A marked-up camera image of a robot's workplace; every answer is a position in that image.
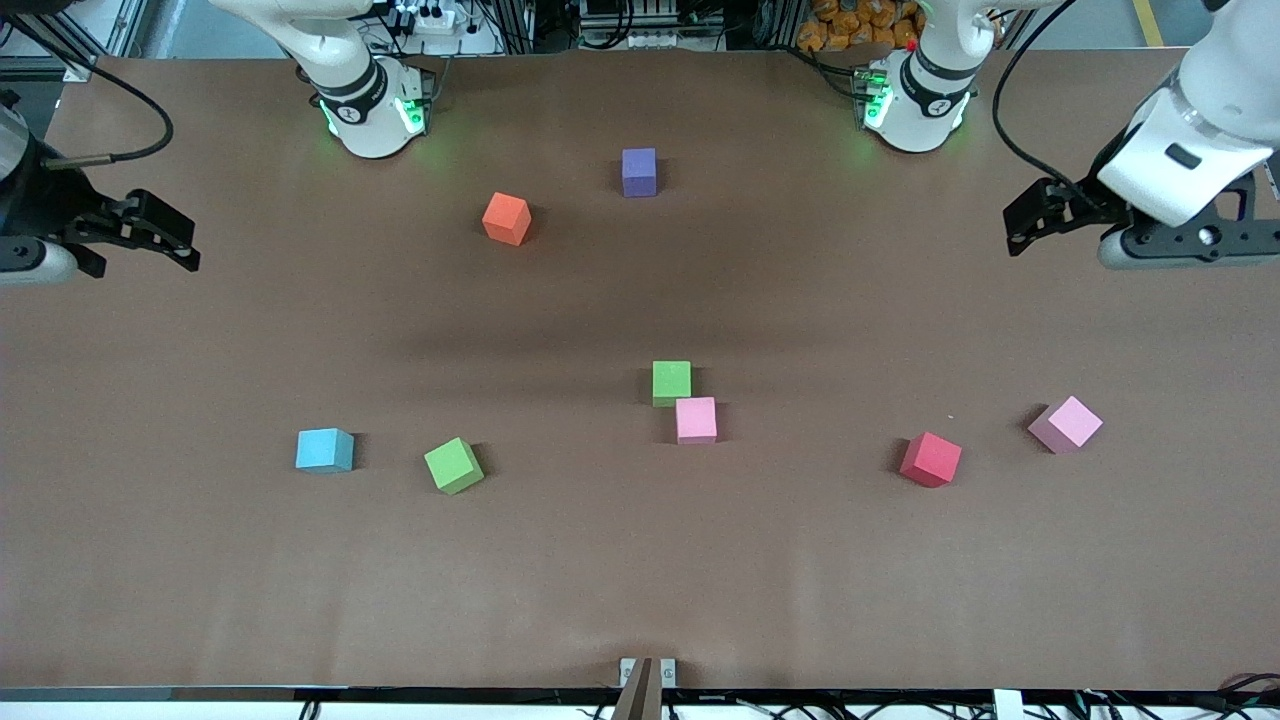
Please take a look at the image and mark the grey electronics rack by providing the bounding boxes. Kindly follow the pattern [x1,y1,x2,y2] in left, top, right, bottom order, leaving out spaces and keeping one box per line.
[578,0,723,51]

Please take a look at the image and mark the aluminium frame profile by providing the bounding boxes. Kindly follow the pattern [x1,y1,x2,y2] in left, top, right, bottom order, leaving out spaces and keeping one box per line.
[0,0,151,83]

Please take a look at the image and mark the orange foam block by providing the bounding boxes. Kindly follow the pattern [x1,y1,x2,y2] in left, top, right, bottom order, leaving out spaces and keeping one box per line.
[482,192,533,247]

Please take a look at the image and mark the green foam block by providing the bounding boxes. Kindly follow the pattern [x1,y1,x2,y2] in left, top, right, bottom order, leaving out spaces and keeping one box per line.
[423,437,486,496]
[652,361,693,408]

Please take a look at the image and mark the pale pink foam block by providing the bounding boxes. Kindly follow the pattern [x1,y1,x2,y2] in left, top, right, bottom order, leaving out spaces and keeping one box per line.
[1027,395,1104,456]

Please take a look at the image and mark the tangled black cables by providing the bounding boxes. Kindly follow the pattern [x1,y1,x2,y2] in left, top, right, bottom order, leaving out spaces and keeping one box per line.
[1075,675,1280,720]

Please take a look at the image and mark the bag of orange snacks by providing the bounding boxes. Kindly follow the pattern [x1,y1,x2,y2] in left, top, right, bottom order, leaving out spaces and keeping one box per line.
[797,0,923,53]

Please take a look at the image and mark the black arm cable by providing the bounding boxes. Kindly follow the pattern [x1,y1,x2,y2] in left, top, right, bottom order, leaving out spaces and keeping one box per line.
[992,0,1103,217]
[0,15,175,167]

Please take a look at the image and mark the white power strip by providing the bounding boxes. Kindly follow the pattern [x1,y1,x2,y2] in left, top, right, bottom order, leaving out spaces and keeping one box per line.
[393,3,458,33]

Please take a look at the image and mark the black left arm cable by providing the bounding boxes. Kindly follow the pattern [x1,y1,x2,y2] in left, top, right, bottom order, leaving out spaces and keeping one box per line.
[992,0,1103,217]

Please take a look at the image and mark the blue foam block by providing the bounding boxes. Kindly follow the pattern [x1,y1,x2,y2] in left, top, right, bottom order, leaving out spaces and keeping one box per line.
[295,428,355,474]

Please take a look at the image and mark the red foam block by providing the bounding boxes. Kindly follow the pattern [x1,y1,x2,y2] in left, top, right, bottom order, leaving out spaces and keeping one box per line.
[899,431,963,489]

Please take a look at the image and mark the small metal bracket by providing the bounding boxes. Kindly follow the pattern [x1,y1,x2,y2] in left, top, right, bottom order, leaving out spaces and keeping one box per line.
[619,657,677,690]

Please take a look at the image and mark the brown table cover sheet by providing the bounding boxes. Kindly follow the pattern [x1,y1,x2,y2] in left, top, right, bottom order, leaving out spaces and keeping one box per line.
[0,48,1280,691]

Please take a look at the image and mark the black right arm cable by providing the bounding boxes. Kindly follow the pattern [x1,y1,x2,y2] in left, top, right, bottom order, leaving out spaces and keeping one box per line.
[0,15,175,167]

